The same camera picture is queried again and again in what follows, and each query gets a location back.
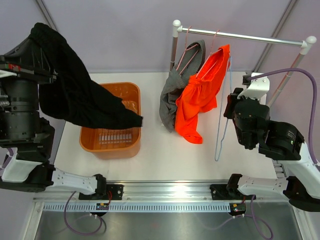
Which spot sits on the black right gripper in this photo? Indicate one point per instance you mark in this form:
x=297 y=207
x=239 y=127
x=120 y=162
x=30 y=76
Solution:
x=234 y=99

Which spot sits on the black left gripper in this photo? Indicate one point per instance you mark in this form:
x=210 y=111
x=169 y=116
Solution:
x=28 y=62

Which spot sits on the blue hanger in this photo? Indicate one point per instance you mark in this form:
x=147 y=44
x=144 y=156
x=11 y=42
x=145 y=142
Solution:
x=221 y=133

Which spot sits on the black shorts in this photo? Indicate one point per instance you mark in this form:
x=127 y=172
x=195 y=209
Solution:
x=74 y=96

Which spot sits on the orange shorts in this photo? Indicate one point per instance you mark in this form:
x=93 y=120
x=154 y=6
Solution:
x=200 y=94

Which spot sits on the grey shorts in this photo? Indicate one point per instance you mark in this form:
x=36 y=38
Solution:
x=174 y=86

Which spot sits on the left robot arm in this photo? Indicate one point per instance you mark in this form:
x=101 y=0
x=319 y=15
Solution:
x=26 y=135

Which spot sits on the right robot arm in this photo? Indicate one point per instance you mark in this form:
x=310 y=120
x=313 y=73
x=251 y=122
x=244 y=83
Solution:
x=279 y=141

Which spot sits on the metal clothes rack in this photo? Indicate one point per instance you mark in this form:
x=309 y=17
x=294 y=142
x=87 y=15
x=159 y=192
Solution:
x=177 y=28

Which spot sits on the orange plastic basket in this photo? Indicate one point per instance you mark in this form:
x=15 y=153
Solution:
x=115 y=144

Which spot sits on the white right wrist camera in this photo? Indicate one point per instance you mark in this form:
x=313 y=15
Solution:
x=256 y=87

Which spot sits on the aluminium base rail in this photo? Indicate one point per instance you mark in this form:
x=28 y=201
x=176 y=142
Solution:
x=166 y=191

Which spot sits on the white slotted cable duct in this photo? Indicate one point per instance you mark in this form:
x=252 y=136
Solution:
x=139 y=207

